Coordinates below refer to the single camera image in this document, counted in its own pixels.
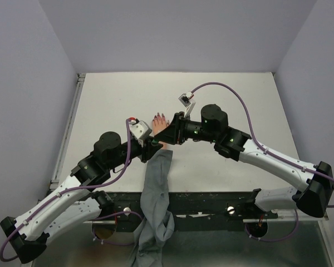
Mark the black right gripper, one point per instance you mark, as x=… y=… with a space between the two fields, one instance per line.
x=174 y=133

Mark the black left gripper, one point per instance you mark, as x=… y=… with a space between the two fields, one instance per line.
x=148 y=148

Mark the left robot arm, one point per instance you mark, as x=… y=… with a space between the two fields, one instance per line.
x=78 y=198

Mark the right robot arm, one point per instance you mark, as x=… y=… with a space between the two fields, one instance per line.
x=310 y=187

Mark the grey sleeve forearm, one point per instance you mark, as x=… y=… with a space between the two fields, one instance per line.
x=158 y=224

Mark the mannequin hand with painted nails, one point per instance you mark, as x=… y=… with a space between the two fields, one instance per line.
x=159 y=123

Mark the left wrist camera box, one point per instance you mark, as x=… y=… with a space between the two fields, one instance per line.
x=139 y=129

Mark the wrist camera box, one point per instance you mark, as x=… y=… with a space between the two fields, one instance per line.
x=139 y=129
x=188 y=102

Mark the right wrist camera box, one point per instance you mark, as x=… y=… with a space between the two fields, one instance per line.
x=188 y=102

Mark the black mounting base plate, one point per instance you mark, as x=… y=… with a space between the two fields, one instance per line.
x=193 y=211

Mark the aluminium rail left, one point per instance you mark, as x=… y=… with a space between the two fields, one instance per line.
x=71 y=116

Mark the aluminium rail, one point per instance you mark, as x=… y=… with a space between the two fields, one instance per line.
x=71 y=116
x=280 y=216

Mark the aluminium rail front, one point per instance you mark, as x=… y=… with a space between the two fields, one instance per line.
x=280 y=216

